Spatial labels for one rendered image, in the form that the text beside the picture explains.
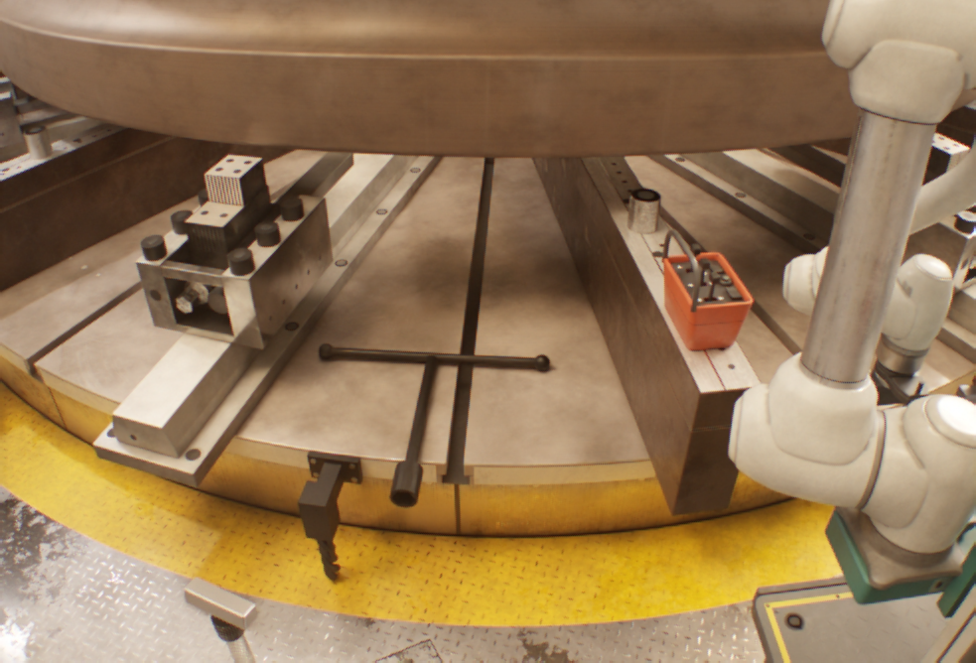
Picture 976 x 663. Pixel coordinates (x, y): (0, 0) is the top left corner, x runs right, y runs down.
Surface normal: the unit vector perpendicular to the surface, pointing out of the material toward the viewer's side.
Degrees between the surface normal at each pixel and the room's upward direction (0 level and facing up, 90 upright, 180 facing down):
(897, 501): 87
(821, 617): 0
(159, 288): 90
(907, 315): 87
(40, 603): 0
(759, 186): 72
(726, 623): 0
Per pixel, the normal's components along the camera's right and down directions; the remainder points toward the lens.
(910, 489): -0.43, 0.37
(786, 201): -0.82, 0.01
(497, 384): 0.00, -0.82
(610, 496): 0.07, 0.57
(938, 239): -0.87, 0.29
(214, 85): -0.31, 0.54
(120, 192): 0.79, 0.35
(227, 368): 0.91, -0.11
